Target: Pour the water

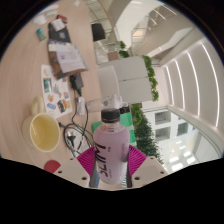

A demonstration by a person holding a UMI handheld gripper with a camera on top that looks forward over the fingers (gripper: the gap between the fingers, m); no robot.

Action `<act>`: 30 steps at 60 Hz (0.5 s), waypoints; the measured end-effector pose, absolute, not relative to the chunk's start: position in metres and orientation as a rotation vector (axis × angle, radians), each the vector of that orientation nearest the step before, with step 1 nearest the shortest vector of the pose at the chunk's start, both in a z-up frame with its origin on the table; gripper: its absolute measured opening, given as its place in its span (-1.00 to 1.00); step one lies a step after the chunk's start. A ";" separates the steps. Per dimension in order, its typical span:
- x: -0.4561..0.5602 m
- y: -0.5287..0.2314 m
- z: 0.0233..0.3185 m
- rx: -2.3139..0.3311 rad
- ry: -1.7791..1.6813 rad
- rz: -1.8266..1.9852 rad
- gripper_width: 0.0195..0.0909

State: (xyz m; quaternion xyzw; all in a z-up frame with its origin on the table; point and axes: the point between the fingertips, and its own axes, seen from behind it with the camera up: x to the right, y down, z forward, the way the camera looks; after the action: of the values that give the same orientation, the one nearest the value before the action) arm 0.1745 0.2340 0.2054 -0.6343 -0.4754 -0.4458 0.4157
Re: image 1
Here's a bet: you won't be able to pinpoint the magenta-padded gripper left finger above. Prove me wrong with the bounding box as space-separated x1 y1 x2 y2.
53 146 100 189

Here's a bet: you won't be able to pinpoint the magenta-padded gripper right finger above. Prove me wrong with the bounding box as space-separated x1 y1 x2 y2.
127 144 169 188

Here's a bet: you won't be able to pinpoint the purple drink bottle black cap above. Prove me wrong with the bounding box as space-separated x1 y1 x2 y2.
92 108 130 185

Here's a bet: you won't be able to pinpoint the row of green hedge plants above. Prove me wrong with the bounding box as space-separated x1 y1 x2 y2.
131 103 164 164

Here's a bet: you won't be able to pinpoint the flat round red coaster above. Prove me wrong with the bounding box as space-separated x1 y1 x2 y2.
43 159 62 174

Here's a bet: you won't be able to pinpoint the cream yellow mug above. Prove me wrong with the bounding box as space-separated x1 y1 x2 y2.
21 96 62 153

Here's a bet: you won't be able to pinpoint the white power adapter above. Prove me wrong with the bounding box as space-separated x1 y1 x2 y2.
75 96 87 117

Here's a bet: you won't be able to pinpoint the clear plastic lidded tumbler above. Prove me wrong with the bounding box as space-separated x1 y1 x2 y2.
85 94 123 113

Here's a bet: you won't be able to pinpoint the colourful sticker sheet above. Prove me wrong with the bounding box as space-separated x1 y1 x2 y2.
40 64 73 119

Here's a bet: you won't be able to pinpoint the black power adapter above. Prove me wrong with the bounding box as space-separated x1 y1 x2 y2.
68 72 85 91

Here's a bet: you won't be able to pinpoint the green plants on cabinet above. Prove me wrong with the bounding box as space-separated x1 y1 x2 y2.
142 54 160 103

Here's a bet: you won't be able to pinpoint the ceiling strip lights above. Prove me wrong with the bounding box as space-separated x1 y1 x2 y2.
163 43 224 128

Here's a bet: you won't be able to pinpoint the wooden planter with plants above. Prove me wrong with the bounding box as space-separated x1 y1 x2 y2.
107 40 131 62

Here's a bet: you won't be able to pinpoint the black chair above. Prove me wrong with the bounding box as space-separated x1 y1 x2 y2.
90 22 107 43

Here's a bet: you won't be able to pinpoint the white computer mouse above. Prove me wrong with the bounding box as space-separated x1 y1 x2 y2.
33 14 48 26

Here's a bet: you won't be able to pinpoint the black cables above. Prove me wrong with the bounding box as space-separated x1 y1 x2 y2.
58 99 96 158

